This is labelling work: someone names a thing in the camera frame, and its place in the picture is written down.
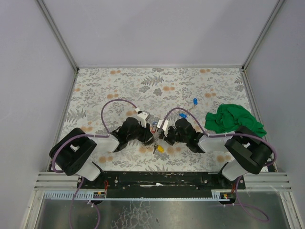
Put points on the blue tag key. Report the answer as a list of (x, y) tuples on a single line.
[(183, 115), (195, 103)]

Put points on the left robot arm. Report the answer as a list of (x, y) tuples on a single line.
[(72, 154)]

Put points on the green cloth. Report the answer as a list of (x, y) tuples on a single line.
[(229, 117)]

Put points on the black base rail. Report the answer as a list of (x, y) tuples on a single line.
[(162, 185)]

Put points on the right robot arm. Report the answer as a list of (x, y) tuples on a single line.
[(250, 152)]

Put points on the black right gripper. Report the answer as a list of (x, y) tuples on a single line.
[(167, 134)]

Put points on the blue tag upper key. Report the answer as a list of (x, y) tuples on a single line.
[(195, 103)]

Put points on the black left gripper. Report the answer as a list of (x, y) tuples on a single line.
[(147, 135)]

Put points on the yellow tag key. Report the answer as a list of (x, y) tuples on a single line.
[(158, 148)]

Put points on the blue tag lower key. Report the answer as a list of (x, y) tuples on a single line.
[(183, 115)]

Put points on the numbered keyring organizer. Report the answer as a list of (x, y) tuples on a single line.
[(151, 143)]

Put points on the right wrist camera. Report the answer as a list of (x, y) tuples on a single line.
[(163, 124)]

